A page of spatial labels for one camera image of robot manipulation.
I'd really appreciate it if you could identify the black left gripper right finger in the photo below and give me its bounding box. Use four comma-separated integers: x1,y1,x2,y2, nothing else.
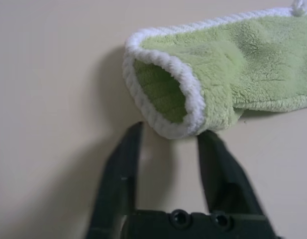
197,130,266,218

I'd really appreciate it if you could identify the green towel white trim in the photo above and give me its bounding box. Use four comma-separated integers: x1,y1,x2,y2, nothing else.
122,0,307,140

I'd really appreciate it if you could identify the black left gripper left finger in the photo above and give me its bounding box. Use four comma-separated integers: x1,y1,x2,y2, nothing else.
87,121,144,239

